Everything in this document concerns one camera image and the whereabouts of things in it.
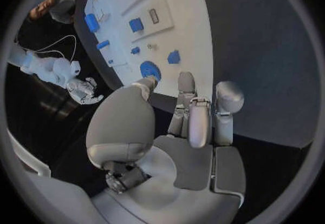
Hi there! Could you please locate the blue gear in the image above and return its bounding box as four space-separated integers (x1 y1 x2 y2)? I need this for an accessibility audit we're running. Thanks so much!
139 61 163 82

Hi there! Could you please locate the blue long cylinder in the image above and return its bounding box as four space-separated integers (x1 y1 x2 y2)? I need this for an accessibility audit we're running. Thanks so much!
84 13 100 33

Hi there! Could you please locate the white cable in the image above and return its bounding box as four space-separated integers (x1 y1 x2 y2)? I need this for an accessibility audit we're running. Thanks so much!
35 50 67 60
35 35 77 62

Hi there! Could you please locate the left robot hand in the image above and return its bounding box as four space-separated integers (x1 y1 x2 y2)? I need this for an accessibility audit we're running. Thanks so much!
85 71 248 224

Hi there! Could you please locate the blue square block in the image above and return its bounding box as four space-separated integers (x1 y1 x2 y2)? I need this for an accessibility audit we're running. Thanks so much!
128 17 145 33

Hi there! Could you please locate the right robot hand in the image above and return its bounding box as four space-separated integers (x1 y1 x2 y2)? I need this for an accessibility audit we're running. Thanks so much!
66 77 105 106

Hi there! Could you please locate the blue short cylinder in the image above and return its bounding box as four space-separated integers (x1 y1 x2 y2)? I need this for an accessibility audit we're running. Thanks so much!
96 39 111 49

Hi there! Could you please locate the blue ribbed block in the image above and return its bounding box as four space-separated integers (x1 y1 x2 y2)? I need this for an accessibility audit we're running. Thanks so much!
166 50 181 65

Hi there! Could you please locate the white task board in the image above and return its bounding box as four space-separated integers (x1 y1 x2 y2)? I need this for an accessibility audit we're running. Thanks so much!
83 0 213 99

